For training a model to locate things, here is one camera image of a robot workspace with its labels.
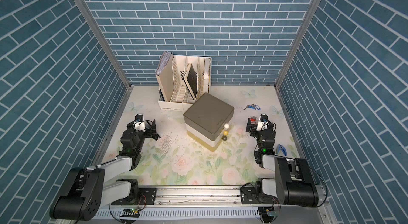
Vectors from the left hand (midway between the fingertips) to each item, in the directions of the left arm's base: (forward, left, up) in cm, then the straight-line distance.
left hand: (149, 119), depth 87 cm
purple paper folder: (+31, -6, +18) cm, 37 cm away
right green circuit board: (-42, -61, -13) cm, 75 cm away
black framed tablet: (+30, -21, +3) cm, 37 cm away
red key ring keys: (+8, -63, -11) cm, 64 cm away
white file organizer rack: (+22, -9, -4) cm, 24 cm away
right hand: (0, -62, +1) cm, 62 cm away
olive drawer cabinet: (-7, -32, +9) cm, 34 cm away
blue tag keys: (+19, -64, -11) cm, 67 cm away
